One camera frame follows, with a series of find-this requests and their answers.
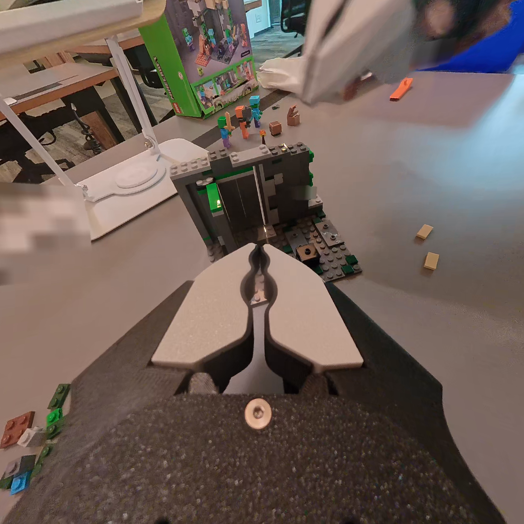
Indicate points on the blue storage bin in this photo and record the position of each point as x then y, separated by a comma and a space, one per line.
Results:
491, 53

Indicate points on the green zombie toy minifigure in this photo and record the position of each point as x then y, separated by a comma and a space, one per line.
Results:
224, 133

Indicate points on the dark green toy brick plate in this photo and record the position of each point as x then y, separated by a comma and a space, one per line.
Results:
59, 396
43, 456
54, 431

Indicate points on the brown toy brick plate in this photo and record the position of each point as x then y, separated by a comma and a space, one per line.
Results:
17, 429

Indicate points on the green toy brick set box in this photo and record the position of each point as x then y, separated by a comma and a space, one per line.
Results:
204, 49

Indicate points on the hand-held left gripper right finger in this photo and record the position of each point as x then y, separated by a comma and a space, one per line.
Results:
311, 323

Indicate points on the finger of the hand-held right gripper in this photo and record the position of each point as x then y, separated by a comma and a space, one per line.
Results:
368, 41
315, 61

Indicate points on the brown toy brick animal piece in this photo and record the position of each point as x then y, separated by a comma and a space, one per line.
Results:
293, 116

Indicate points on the teal toy minifigure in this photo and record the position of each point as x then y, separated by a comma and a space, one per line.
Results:
255, 108

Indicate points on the white desk lamp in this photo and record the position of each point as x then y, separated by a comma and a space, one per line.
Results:
135, 180

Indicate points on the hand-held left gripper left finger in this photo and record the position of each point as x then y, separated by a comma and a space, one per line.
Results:
204, 319

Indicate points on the wooden background desk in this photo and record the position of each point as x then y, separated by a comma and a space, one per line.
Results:
61, 86

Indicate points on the brown toy brick cube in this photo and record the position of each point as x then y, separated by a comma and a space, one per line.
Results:
275, 129

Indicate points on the orange brick separator tool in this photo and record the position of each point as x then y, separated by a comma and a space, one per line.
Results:
401, 89

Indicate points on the white toy brick piece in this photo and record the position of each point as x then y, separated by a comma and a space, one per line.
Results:
32, 437

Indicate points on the orange toy minifigure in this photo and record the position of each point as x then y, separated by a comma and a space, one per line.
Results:
244, 123

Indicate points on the blue toy brick plate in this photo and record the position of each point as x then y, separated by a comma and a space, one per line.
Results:
21, 484

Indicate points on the white crumpled paper bag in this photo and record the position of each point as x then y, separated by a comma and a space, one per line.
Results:
282, 75

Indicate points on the tan toy brick tile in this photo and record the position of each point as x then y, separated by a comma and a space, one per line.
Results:
431, 260
424, 231

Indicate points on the grey toy brick dungeon model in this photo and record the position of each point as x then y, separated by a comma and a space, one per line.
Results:
245, 196

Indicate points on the bright green toy brick piece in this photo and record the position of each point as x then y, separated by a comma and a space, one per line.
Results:
54, 416

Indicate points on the dark grey toy brick tile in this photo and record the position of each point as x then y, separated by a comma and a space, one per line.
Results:
19, 466

